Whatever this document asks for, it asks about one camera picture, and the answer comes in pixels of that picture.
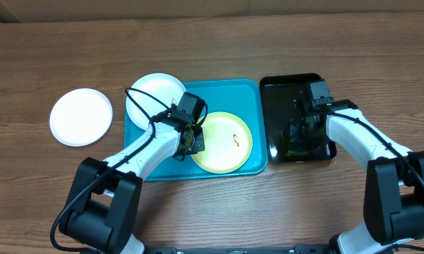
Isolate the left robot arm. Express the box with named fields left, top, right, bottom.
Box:
left=50, top=116, right=205, bottom=253

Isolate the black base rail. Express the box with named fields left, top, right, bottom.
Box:
left=143, top=244, right=337, bottom=254

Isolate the white plate upper left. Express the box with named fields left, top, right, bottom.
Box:
left=126, top=73, right=186, bottom=130

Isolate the black water tray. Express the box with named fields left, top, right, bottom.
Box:
left=260, top=73, right=337, bottom=164

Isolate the white plate with stain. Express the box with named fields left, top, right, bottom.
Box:
left=49, top=88, right=113, bottom=147

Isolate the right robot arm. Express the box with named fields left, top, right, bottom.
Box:
left=290, top=91, right=424, bottom=253

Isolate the teal serving tray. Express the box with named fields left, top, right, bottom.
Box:
left=123, top=78, right=269, bottom=182

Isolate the yellow plate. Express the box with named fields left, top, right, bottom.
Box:
left=192, top=111, right=253, bottom=174

